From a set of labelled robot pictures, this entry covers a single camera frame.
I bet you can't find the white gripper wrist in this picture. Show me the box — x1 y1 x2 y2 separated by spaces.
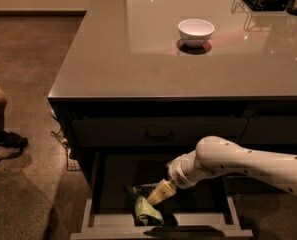
147 152 202 206

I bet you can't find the green jalapeno chip bag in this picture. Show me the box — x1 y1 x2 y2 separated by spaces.
125 185 164 226

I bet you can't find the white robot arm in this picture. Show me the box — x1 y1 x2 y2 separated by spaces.
147 136 297 206

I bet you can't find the open middle drawer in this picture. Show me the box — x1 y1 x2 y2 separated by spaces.
70 153 253 240

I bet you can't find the closed top drawer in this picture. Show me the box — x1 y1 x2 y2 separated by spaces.
71 116 247 148

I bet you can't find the right top drawer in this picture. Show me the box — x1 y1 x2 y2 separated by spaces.
239 116 297 145

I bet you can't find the dark cabinet counter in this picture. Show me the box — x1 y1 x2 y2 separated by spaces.
49 0 297 185

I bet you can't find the white ceramic bowl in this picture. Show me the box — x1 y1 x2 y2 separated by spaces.
178 19 214 48

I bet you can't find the dark shoe of seated person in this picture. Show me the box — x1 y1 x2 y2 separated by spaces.
0 131 28 149

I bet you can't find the black top drawer handle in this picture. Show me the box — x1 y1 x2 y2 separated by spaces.
145 131 174 142

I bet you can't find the wire rack on floor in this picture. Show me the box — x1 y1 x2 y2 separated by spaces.
50 130 81 172

